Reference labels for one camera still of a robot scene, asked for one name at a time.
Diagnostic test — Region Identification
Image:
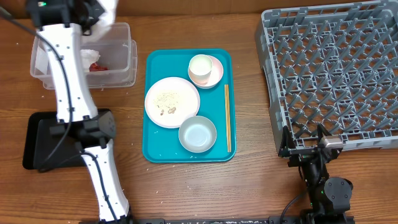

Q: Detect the grey dishwasher rack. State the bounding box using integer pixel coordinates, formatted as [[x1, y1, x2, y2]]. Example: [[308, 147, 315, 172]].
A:
[[255, 1, 397, 151]]

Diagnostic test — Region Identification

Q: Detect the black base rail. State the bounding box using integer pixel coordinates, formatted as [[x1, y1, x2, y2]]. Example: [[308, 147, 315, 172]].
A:
[[79, 216, 355, 224]]

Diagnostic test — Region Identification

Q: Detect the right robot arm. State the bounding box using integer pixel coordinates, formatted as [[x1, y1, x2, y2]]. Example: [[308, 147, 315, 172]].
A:
[[278, 124, 354, 223]]

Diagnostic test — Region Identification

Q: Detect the clear plastic waste bin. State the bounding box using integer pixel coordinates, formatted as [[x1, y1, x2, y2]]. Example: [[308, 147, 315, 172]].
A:
[[30, 22, 137, 90]]

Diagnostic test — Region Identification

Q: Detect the left wooden chopstick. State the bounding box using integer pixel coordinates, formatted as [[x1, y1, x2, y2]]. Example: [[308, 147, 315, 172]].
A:
[[224, 84, 231, 153]]

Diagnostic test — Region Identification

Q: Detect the white cup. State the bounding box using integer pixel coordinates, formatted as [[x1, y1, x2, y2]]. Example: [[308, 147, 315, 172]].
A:
[[188, 54, 213, 84]]

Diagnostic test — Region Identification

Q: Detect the red snack wrapper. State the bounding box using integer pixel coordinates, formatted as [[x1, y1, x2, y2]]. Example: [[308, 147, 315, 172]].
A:
[[89, 62, 108, 72]]

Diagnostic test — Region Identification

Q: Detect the large white plate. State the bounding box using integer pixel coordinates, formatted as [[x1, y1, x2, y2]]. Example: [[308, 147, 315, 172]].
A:
[[144, 77, 200, 129]]

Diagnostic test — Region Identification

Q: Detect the wooden chopstick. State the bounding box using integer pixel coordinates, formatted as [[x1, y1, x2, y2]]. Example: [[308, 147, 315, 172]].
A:
[[224, 84, 231, 153]]

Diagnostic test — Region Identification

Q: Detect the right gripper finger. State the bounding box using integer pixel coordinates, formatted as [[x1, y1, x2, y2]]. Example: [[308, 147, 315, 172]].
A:
[[317, 124, 331, 139], [279, 126, 295, 152]]

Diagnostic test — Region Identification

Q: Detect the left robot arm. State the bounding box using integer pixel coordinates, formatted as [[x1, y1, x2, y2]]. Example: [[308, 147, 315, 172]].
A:
[[26, 0, 132, 223]]

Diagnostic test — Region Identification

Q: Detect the white napkin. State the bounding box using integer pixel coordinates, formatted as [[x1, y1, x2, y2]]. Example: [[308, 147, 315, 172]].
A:
[[80, 0, 119, 72]]

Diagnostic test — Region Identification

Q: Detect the black plastic tray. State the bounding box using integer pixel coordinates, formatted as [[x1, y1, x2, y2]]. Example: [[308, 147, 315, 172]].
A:
[[22, 109, 116, 172]]

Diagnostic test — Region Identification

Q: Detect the grey bowl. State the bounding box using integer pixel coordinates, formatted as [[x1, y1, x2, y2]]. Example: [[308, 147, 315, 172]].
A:
[[178, 116, 217, 153]]

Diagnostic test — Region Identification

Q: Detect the right wooden chopstick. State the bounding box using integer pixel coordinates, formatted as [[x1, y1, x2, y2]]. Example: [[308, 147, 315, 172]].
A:
[[224, 84, 231, 153]]

